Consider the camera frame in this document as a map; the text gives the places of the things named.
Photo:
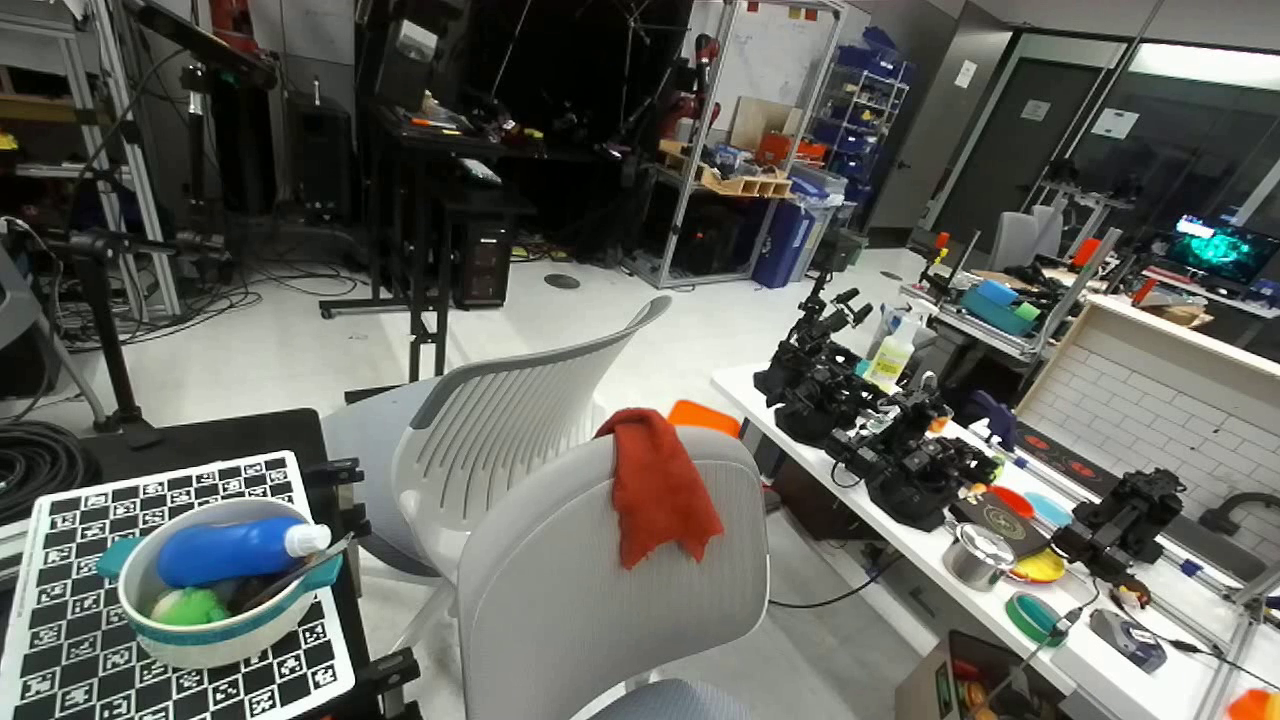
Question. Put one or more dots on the black white marker board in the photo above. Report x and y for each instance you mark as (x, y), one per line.
(67, 627)

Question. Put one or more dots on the white bowl teal rim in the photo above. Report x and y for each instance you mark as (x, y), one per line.
(226, 638)

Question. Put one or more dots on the grey computer mouse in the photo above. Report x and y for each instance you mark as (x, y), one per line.
(1124, 643)

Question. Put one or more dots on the black standing desk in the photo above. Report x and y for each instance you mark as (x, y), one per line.
(425, 202)

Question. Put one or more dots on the grey door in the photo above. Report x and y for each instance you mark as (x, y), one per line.
(1012, 145)

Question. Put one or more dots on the black computer tower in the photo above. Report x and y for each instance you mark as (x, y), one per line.
(482, 253)

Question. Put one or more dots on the black clamp device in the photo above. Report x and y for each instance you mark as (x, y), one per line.
(1124, 515)

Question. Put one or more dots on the black equipment pile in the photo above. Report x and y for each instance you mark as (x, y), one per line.
(925, 475)

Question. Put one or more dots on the teal oval object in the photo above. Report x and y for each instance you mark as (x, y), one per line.
(1034, 620)

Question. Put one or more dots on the green ball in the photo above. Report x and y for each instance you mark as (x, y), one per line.
(189, 611)

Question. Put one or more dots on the yellow-green bottle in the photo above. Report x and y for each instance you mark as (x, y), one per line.
(889, 365)

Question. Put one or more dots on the yellow bowl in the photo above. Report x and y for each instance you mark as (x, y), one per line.
(1042, 569)

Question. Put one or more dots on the metal cup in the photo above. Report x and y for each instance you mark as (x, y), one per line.
(978, 556)

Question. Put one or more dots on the silver metal frame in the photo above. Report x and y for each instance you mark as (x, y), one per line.
(689, 161)

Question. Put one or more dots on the grey mesh-back office chair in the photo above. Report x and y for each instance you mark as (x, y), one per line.
(561, 600)

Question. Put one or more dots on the red terry cloth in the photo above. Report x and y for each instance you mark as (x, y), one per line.
(653, 487)

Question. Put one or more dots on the black tripod stand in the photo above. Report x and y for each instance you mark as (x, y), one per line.
(112, 347)

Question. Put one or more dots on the blue bottle white cap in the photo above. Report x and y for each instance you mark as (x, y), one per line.
(226, 549)

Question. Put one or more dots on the teal box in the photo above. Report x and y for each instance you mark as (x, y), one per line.
(999, 306)

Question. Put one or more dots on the white brick-pattern board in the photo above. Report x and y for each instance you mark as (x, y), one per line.
(1146, 401)

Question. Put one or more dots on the white workbench table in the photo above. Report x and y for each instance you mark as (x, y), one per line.
(920, 562)

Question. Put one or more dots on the green glowing monitor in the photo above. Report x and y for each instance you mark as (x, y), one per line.
(1217, 249)

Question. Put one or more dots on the black floor mat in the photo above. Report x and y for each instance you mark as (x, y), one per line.
(200, 440)

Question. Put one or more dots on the white metal shelf rack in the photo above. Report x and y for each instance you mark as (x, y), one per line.
(127, 145)

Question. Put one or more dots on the blue bin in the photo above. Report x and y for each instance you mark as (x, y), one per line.
(787, 241)

